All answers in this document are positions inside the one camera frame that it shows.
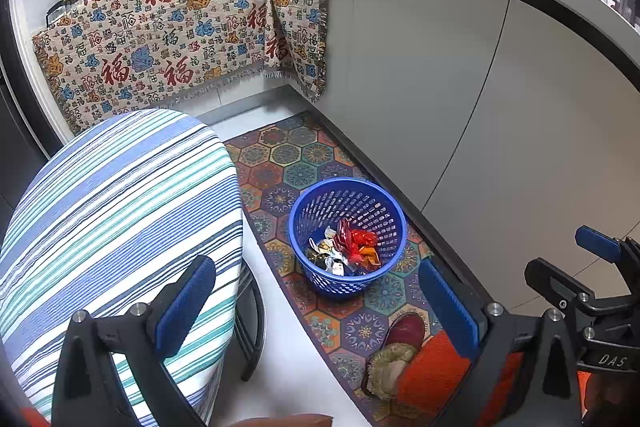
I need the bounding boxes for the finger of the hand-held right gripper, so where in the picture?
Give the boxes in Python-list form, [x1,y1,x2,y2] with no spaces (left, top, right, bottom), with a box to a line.
[575,225,640,268]
[524,258,601,313]

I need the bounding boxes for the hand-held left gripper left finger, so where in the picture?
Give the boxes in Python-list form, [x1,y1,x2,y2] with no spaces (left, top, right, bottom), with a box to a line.
[50,254,218,427]

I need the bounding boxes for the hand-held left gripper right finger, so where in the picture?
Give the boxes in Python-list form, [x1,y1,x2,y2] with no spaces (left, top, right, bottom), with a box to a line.
[419,258,586,427]

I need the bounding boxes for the red plastic bag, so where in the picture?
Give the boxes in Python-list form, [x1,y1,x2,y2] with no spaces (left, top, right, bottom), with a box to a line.
[348,229,379,258]

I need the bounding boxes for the red foil wrapper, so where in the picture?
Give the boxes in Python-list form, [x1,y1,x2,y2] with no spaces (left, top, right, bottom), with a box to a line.
[336,219,353,253]

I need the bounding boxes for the blue plastic basket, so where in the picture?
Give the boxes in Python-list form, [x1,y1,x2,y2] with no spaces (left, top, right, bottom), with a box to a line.
[288,178,407,299]

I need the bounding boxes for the red furry slipper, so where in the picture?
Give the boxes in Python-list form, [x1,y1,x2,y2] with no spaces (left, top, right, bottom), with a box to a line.
[361,312,426,400]

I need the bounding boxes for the orange pants leg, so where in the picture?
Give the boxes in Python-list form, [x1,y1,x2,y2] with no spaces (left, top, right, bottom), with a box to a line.
[397,332,526,427]

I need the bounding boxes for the striped tablecloth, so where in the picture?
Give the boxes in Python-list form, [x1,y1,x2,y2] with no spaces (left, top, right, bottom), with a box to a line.
[0,108,244,427]

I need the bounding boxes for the hexagon patterned rug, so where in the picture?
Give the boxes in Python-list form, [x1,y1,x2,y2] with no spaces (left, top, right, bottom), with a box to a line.
[222,111,481,427]

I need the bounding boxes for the grey base cabinets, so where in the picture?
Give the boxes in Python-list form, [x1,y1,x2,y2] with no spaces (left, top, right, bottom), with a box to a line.
[320,0,640,318]

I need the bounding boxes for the wide printed cloth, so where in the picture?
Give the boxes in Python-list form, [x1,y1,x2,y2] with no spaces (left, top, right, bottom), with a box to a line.
[31,0,273,135]

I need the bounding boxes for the narrow printed cloth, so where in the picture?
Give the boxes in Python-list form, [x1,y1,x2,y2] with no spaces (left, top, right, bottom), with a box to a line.
[262,0,328,102]

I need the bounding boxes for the black metal table frame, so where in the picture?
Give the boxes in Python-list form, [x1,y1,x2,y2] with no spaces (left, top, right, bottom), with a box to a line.
[235,257,267,382]

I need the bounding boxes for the black wire rack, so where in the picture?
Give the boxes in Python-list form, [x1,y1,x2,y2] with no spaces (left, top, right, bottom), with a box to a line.
[45,0,76,28]

